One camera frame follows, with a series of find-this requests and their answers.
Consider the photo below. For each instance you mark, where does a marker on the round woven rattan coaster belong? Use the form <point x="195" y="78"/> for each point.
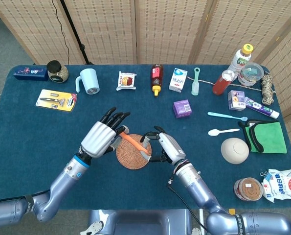
<point x="131" y="159"/>

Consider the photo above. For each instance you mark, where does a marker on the white plastic spoon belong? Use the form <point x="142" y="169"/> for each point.
<point x="213" y="132"/>

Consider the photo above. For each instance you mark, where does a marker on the glass jar black lid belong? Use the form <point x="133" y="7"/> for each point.
<point x="58" y="73"/>

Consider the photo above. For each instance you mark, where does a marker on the purple white toothpaste tube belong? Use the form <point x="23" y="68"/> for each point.
<point x="257" y="105"/>

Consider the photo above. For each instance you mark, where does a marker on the orange stretchy strip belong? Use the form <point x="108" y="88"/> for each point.
<point x="133" y="142"/>

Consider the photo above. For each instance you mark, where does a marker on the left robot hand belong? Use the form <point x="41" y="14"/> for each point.
<point x="98" y="139"/>

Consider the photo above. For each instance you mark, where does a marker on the mint green brush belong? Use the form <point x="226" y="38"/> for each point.
<point x="195" y="85"/>

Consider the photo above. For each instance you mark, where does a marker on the green cloth black trim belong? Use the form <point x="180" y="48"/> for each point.
<point x="270" y="134"/>

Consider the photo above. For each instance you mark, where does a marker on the brown sauce bottle yellow cap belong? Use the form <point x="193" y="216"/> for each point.
<point x="157" y="77"/>

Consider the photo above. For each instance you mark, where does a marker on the beige upturned bowl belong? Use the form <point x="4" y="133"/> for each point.
<point x="234" y="150"/>

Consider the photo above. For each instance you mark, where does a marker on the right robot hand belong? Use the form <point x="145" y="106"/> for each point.
<point x="172" y="147"/>

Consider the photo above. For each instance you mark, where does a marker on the bamboo folding screen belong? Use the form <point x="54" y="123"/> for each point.
<point x="106" y="29"/>

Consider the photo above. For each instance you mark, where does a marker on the plastic bottle yellow cap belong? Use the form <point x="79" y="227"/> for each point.
<point x="240" y="60"/>

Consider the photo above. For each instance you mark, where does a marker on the light blue plastic mug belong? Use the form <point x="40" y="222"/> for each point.
<point x="89" y="79"/>

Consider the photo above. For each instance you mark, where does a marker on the white sugar bag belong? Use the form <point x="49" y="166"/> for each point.
<point x="284" y="183"/>

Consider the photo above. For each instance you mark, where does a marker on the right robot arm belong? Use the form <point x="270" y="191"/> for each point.
<point x="199" y="186"/>

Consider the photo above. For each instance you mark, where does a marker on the small purple box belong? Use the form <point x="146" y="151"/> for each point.
<point x="182" y="109"/>

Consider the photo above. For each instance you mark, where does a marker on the round container brown lid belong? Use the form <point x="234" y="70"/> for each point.
<point x="249" y="189"/>

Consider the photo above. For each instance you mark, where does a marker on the blue binder clip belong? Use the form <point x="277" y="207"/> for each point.
<point x="264" y="174"/>

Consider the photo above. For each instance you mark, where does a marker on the dark blue rectangular box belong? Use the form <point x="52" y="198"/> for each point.
<point x="30" y="73"/>

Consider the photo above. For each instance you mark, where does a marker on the black tripod stand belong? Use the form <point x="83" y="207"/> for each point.
<point x="74" y="31"/>

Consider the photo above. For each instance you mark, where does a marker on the purple white plum box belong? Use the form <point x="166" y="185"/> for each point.
<point x="235" y="100"/>

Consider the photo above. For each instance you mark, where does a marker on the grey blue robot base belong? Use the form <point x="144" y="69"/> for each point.
<point x="140" y="222"/>

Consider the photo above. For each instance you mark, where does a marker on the white blue carton box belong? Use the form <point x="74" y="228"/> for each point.
<point x="178" y="80"/>

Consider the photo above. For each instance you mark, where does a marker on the clear plastic tub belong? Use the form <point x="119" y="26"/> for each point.
<point x="250" y="74"/>

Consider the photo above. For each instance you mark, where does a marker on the white perforated base plate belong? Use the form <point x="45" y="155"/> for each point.
<point x="94" y="227"/>
<point x="196" y="231"/>

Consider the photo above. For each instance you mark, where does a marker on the light blue toothbrush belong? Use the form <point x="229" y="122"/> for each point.
<point x="223" y="115"/>

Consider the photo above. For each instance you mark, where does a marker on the red drink can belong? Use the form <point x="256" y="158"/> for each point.
<point x="221" y="84"/>

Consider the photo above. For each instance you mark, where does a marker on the white table leg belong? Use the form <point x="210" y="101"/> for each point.
<point x="201" y="214"/>

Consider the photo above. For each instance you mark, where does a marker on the blue felt table cover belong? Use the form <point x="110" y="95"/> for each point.
<point x="62" y="137"/>

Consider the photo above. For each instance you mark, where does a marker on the razor in yellow blister pack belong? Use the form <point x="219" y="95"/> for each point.
<point x="54" y="100"/>

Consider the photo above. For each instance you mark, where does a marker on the white red snack packet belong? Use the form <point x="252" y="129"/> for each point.
<point x="126" y="81"/>

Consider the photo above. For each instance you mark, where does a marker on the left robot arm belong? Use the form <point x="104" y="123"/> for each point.
<point x="62" y="181"/>

